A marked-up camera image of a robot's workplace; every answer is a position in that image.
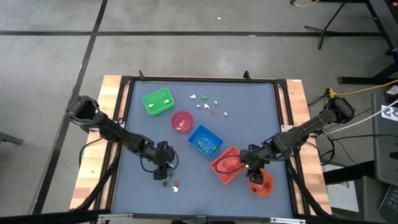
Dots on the black desk leg frame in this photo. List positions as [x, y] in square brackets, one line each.
[354, 80]

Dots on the green plastic basket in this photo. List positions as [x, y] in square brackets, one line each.
[157, 97]

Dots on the pink plastic bowl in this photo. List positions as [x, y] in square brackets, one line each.
[186, 116]

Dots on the black table frame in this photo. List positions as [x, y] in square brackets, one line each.
[186, 79]

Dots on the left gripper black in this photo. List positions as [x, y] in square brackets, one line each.
[163, 154]

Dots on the black chair leg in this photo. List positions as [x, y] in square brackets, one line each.
[9, 138]

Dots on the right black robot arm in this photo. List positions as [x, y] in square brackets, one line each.
[298, 132]

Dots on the red plastic basket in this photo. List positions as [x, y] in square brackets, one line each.
[222, 175]

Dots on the wooden table side board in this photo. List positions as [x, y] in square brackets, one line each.
[315, 177]
[90, 174]

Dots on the orange plastic bowl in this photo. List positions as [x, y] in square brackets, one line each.
[262, 192]

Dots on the black keyboard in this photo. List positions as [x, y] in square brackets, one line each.
[390, 205]

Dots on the grey cabinet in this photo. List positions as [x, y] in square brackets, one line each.
[385, 149]

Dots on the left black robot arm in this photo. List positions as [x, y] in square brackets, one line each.
[118, 133]

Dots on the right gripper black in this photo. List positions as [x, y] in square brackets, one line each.
[253, 155]

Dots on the blue plastic basket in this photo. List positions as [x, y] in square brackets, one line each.
[208, 138]

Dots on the black tripod stand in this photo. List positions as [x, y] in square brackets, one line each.
[323, 30]

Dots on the printed marker tag paper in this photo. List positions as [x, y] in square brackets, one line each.
[390, 113]

